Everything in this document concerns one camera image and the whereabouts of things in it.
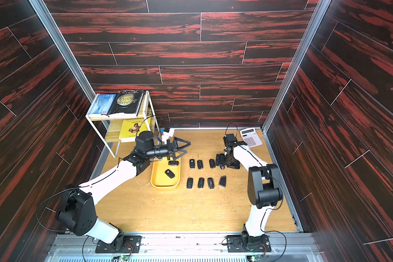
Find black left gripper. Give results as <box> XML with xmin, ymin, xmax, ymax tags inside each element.
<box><xmin>144</xmin><ymin>138</ymin><xmax>188</xmax><ymax>161</ymax></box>

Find black silver Porsche key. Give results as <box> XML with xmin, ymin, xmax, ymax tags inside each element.
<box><xmin>168</xmin><ymin>160</ymin><xmax>180</xmax><ymax>167</ymax></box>

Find black VW car key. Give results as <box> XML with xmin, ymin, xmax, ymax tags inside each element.
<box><xmin>165</xmin><ymin>169</ymin><xmax>175</xmax><ymax>179</ymax></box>

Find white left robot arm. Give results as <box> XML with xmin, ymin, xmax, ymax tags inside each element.
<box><xmin>56</xmin><ymin>131</ymin><xmax>191</xmax><ymax>250</ymax></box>

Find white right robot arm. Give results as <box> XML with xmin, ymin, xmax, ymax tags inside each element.
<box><xmin>219</xmin><ymin>133</ymin><xmax>283</xmax><ymax>239</ymax></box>

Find dark grey car key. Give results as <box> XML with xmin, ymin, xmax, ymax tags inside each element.
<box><xmin>218</xmin><ymin>176</ymin><xmax>227</xmax><ymax>188</ymax></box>

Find silver-edged car key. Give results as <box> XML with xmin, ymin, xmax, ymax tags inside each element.
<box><xmin>207</xmin><ymin>178</ymin><xmax>215</xmax><ymax>189</ymax></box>

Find yellow storage box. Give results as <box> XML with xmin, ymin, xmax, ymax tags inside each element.
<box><xmin>151</xmin><ymin>158</ymin><xmax>181</xmax><ymax>191</ymax></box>

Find black three-button car key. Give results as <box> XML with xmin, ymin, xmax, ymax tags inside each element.
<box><xmin>198</xmin><ymin>178</ymin><xmax>205</xmax><ymax>188</ymax></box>

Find white calculator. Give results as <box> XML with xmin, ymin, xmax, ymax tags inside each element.
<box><xmin>240</xmin><ymin>128</ymin><xmax>263</xmax><ymax>147</ymax></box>

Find yellow book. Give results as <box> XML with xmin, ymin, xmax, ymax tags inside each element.
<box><xmin>105</xmin><ymin>117</ymin><xmax>155</xmax><ymax>143</ymax></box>

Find black book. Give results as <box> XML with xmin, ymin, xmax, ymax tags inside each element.
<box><xmin>108</xmin><ymin>90</ymin><xmax>144</xmax><ymax>118</ymax></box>

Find blue book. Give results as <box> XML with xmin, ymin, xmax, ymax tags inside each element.
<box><xmin>89</xmin><ymin>94</ymin><xmax>116</xmax><ymax>116</ymax></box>

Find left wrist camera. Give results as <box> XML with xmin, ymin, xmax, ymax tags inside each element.
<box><xmin>161</xmin><ymin>127</ymin><xmax>175</xmax><ymax>144</ymax></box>

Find white wire shelf rack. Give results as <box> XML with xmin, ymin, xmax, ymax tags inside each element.
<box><xmin>86</xmin><ymin>91</ymin><xmax>159</xmax><ymax>150</ymax></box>

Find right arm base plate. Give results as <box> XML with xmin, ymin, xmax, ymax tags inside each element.
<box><xmin>223</xmin><ymin>232</ymin><xmax>271</xmax><ymax>253</ymax></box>

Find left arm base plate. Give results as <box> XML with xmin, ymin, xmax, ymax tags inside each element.
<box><xmin>95</xmin><ymin>235</ymin><xmax>142</xmax><ymax>254</ymax></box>

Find aluminium right corner post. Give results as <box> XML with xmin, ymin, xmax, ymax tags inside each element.
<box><xmin>262</xmin><ymin>0</ymin><xmax>331</xmax><ymax>137</ymax></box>

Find aluminium corner post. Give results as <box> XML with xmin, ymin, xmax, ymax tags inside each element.
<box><xmin>28</xmin><ymin>0</ymin><xmax>96</xmax><ymax>102</ymax></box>
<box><xmin>262</xmin><ymin>0</ymin><xmax>331</xmax><ymax>137</ymax></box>

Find aluminium left corner post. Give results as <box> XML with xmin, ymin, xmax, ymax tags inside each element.
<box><xmin>28</xmin><ymin>0</ymin><xmax>96</xmax><ymax>102</ymax></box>

